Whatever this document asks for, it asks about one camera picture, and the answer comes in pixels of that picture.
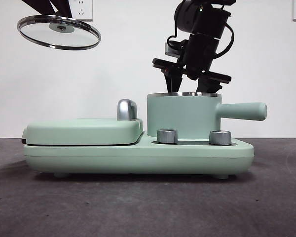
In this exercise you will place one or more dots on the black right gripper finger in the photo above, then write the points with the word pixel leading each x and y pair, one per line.
pixel 175 81
pixel 206 87

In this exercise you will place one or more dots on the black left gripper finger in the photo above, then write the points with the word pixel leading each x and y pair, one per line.
pixel 64 7
pixel 40 6

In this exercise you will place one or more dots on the glass pot lid green knob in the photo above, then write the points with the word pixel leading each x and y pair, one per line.
pixel 61 37

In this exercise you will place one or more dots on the silver control knob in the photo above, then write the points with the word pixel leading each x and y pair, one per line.
pixel 166 136
pixel 220 138

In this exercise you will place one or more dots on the mint green breakfast machine base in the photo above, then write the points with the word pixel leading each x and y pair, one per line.
pixel 138 158

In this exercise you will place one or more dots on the mint green griddle cover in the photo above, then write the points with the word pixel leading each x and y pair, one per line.
pixel 76 130

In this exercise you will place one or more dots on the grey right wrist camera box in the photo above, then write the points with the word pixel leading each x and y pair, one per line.
pixel 169 50

